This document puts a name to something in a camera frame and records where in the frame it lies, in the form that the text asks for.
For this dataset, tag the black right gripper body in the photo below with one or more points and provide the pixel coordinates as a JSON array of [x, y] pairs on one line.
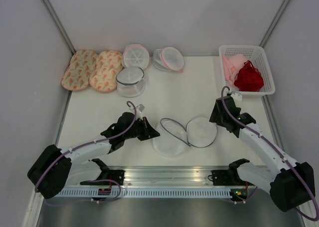
[[219, 118]]

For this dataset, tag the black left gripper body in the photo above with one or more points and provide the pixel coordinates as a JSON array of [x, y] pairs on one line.
[[136, 130]]

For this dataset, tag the blue-trimmed mesh laundry bag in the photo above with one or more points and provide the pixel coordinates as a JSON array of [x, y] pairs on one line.
[[176, 139]]

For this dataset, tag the red lace bra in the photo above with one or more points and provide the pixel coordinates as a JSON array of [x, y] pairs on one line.
[[249, 78]]

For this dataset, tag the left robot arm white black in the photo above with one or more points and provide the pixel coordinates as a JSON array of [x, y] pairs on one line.
[[56, 168]]

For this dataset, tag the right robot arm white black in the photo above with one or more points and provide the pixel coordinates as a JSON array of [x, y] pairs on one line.
[[288, 182]]

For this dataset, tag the pink bra in basket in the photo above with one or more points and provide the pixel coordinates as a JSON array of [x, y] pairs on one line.
[[232, 66]]

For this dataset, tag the right floral bra pad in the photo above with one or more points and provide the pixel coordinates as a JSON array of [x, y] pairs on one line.
[[108, 66]]

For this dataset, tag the floral bra pad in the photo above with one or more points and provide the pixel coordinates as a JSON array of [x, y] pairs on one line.
[[77, 74], [108, 66]]

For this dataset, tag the pink-trimmed mesh bag tilted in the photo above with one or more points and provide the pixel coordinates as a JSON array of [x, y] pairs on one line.
[[168, 59]]

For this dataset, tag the pink-trimmed mesh bag upright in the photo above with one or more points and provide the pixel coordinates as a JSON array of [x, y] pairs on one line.
[[135, 55]]

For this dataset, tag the left floral bra pad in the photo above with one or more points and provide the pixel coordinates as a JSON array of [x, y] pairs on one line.
[[77, 74]]

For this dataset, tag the white perforated plastic basket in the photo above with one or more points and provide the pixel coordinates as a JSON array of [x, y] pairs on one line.
[[257, 56]]

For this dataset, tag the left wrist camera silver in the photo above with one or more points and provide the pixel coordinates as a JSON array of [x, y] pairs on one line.
[[140, 108]]

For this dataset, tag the aluminium front rail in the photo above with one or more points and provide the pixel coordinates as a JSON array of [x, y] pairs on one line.
[[161, 176]]

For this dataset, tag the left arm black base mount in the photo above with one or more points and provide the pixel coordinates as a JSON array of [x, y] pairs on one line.
[[115, 175]]

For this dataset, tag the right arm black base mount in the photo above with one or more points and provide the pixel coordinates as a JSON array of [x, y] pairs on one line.
[[226, 178]]

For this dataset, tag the white slotted cable duct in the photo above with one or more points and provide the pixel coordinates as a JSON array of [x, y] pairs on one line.
[[90, 192]]

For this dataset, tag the right aluminium corner post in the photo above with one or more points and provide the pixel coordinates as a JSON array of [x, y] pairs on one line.
[[276, 19]]

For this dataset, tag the aluminium corner post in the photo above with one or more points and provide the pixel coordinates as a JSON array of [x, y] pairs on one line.
[[58, 24], [276, 19]]

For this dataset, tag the left aluminium corner post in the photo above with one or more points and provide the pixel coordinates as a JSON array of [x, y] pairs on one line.
[[58, 24]]

